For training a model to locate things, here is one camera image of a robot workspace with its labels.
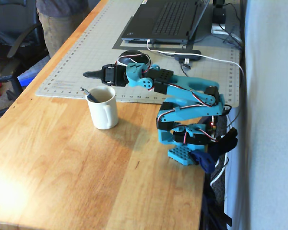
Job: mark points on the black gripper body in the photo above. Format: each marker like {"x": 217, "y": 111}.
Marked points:
{"x": 109, "y": 76}

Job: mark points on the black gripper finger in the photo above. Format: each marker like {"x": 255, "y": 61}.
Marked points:
{"x": 93, "y": 74}

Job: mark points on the dark blue pen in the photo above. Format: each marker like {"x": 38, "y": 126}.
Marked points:
{"x": 91, "y": 95}

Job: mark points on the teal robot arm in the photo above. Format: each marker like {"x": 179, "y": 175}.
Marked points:
{"x": 189, "y": 112}

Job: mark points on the white ceramic mug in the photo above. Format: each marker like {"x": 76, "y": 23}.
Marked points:
{"x": 102, "y": 115}

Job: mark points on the grey gridded cutting mat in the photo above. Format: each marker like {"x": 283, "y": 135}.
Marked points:
{"x": 86, "y": 60}

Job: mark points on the black and silver mouse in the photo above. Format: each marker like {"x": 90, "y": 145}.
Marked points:
{"x": 134, "y": 56}

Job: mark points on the person in tan trousers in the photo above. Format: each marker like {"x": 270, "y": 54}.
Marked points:
{"x": 60, "y": 28}

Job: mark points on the light blue box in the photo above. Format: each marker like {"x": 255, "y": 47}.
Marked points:
{"x": 30, "y": 75}

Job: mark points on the dark grey laptop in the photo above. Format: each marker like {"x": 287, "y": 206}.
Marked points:
{"x": 163, "y": 21}

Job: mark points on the black usb hub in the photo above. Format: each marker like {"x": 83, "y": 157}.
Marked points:
{"x": 192, "y": 55}

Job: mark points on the black office chair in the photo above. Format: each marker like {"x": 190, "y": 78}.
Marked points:
{"x": 12, "y": 48}

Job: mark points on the robot controller board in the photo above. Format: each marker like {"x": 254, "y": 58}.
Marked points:
{"x": 212, "y": 127}

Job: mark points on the black monitor stand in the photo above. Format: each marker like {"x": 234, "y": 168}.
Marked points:
{"x": 218, "y": 16}

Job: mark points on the blue table clamp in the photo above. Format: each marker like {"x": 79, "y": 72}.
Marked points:
{"x": 204, "y": 160}

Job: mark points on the black table clamp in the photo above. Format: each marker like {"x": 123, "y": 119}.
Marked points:
{"x": 226, "y": 141}

